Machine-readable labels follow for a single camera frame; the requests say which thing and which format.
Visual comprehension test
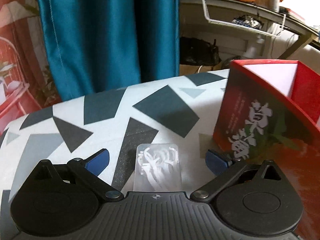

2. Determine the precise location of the red cardboard box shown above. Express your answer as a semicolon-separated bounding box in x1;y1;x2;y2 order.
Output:
213;60;319;239

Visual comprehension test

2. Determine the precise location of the geometric patterned tablecloth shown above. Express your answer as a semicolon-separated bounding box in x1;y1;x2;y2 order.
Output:
1;70;229;203

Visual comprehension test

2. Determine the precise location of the black backpack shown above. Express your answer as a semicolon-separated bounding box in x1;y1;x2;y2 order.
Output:
180;36;221;66

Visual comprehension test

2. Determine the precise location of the teal curtain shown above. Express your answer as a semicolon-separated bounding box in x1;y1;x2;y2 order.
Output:
38;0;180;101

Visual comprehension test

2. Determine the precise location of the white desk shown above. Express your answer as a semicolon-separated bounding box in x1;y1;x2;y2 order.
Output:
180;0;317;60

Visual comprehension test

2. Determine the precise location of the clear bag white cable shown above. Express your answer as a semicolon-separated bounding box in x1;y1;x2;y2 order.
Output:
132;143;183;193

